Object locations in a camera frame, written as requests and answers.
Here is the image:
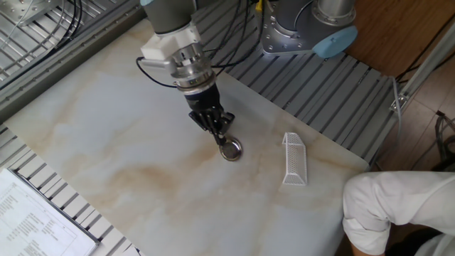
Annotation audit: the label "aluminium frame rail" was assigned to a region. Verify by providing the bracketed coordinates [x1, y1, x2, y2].
[389, 21, 455, 111]

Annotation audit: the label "black cables on frame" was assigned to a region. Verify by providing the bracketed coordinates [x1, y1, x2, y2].
[0, 0, 83, 92]

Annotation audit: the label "silver robot mounting plate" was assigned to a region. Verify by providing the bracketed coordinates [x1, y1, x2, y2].
[261, 10, 323, 56]

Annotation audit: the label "black gripper cable bundle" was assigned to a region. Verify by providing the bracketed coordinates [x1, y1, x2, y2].
[136, 0, 266, 89]

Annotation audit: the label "marble pattern board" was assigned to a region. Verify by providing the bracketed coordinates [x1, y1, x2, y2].
[3, 17, 370, 256]

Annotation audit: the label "small round metal plate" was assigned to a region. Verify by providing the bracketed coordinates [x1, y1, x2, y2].
[218, 137, 243, 162]

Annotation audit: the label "spare silver mounting plate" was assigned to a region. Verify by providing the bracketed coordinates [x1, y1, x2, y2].
[0, 0, 63, 28]

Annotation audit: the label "printed paper stack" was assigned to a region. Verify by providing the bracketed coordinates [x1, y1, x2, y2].
[0, 167, 100, 256]

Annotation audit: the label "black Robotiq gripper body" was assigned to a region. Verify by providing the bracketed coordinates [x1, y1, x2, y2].
[183, 83, 224, 115]

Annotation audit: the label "dark cables by frame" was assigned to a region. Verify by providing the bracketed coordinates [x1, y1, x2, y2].
[408, 110, 455, 171]

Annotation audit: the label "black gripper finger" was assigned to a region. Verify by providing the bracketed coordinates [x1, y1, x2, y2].
[188, 110, 221, 145]
[211, 112, 236, 146]

